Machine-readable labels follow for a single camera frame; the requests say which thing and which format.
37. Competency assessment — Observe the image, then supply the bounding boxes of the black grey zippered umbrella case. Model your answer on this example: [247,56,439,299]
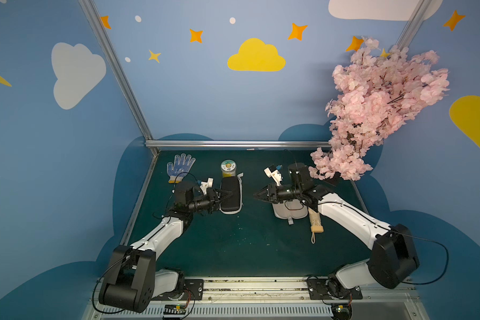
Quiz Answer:
[219,173,243,215]

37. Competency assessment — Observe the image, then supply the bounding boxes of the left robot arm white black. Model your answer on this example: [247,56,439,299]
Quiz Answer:
[97,186,231,313]

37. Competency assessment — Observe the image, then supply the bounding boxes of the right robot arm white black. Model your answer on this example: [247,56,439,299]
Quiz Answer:
[255,183,420,290]

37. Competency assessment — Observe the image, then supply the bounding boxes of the yellow jar with green lid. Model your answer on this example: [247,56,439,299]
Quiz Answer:
[221,159,237,177]

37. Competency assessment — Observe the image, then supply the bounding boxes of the white blue dotted work glove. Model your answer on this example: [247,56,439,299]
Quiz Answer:
[166,153,196,184]

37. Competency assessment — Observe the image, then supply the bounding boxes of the small circuit board left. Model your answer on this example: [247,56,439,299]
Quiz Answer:
[162,304,187,319]

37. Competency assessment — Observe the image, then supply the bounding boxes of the small circuit board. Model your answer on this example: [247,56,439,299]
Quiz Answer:
[331,304,353,320]
[162,304,187,319]

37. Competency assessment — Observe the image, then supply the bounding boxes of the small circuit board right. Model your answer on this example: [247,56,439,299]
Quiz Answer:
[331,304,353,320]

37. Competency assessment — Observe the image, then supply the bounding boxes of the pink artificial cherry blossom branch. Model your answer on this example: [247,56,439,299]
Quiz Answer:
[309,37,449,181]

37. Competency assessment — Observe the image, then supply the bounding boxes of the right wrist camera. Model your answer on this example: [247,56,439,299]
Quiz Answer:
[263,165,283,186]

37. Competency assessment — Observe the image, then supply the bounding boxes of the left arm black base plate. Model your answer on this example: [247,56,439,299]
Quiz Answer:
[151,279,204,301]

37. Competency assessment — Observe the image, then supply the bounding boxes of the aluminium mounting rail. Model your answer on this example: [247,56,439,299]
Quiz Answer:
[82,277,429,319]

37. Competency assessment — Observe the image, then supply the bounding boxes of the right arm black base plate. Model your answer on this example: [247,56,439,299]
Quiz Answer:
[305,275,363,300]

